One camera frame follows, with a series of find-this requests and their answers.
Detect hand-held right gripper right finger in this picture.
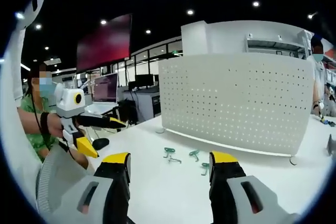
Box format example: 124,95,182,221
209,151,302,224

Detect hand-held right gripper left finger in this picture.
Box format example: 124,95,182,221
48,152,132,224

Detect white perforated mounting plate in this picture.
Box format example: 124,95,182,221
158,52,316,166

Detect person's left hand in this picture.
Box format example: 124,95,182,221
46,113,65,138

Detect black computer mouse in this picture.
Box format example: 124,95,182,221
92,137,110,150

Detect person's green clothed torso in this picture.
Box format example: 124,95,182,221
17,94,63,163

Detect open silver laptop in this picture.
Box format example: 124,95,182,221
84,72,120,116

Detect grey mesh chair back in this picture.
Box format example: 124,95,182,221
36,144,96,215

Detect grey office desk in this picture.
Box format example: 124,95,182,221
122,87,162,126

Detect black desktop monitor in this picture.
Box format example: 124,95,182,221
134,73,159,90

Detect large dark red screen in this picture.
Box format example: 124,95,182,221
76,13,133,73

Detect white partition cabinet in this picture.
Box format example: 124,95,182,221
181,20,316,57

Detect black wrist strap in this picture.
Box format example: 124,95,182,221
39,112,51,135

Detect black thin cable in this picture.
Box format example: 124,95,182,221
29,87,71,156

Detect white curved chair frame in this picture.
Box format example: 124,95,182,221
0,0,51,210

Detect white wall shelf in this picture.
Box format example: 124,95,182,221
245,33,307,55

